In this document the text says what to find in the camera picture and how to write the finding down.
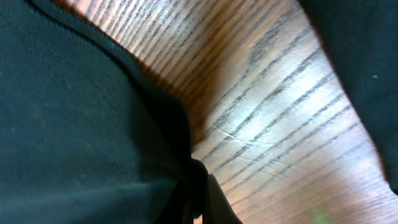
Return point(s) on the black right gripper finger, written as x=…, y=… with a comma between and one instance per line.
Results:
x=217, y=208

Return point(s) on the black t-shirt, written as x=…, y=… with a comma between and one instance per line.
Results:
x=85, y=136

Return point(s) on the dark navy t-shirt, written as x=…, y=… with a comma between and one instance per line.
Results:
x=360, y=38

